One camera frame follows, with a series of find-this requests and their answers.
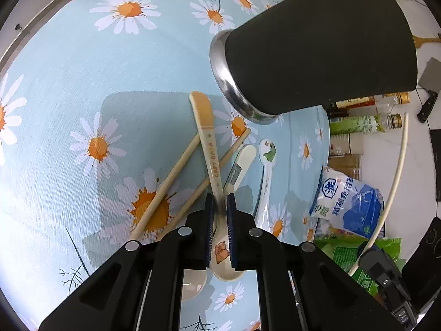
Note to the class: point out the white-lidded jar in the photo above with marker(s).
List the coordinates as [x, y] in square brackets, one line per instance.
[344, 144]

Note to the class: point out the bundle of beige chopsticks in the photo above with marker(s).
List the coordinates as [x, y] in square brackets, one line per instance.
[172, 176]

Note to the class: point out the blue daisy-print tablecloth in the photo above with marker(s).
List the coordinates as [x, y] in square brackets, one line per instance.
[69, 76]

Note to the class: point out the wooden spatula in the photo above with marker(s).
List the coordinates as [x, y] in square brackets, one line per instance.
[418, 40]

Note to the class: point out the black cylindrical utensil holder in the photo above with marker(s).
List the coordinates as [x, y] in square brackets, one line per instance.
[310, 51]

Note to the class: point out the dark bottle with beige label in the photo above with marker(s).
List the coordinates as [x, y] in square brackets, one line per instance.
[355, 102]

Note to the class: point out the beige spoon with brown print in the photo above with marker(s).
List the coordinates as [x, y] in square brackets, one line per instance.
[208, 138]

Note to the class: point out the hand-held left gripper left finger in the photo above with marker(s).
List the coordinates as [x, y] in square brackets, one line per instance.
[208, 229]

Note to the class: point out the clear jar with brown contents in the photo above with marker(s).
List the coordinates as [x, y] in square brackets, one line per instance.
[344, 167]

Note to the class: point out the blue and white salt bag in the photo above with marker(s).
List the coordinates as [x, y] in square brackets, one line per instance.
[344, 207]

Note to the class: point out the oil bottle with green label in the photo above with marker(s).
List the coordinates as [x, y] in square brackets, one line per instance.
[358, 124]

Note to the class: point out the white spoon with green print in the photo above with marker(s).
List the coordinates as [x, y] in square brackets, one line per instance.
[267, 186]

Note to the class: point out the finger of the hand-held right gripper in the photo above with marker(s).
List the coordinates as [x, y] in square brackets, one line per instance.
[380, 269]

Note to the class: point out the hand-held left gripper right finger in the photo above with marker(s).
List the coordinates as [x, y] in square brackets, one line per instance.
[231, 231]

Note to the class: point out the green sugar bag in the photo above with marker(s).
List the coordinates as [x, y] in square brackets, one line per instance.
[339, 255]

